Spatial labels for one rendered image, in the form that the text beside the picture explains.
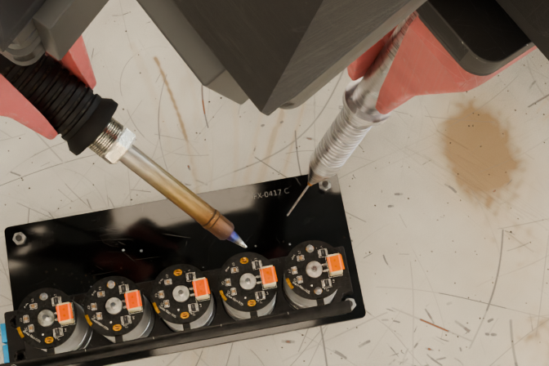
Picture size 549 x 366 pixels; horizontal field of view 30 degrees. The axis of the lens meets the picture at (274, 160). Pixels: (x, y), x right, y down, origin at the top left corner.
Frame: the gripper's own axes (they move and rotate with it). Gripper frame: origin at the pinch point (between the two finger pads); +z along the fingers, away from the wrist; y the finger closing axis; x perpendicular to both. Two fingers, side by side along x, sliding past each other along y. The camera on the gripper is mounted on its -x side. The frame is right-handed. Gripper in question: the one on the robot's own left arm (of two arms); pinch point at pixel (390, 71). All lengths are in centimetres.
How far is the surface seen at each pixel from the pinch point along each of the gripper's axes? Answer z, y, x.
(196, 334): 16.3, 1.2, -3.8
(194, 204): 11.2, -2.3, -2.6
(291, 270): 14.7, 1.4, 0.6
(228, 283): 15.4, 0.3, -1.7
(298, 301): 16.8, 2.5, 1.0
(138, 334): 19.1, -0.6, -4.9
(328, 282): 14.3, 2.8, 1.4
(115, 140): 9.8, -5.6, -4.2
